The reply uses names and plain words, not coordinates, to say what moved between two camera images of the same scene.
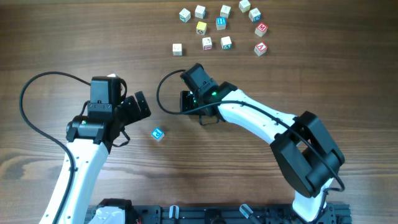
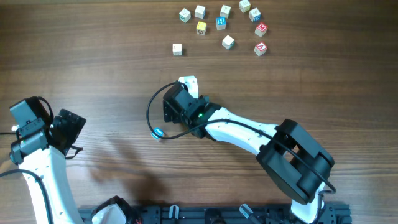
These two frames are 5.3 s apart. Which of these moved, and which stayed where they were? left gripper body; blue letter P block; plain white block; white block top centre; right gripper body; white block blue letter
Moved: right gripper body; left gripper body
Stayed: blue letter P block; plain white block; white block blue letter; white block top centre
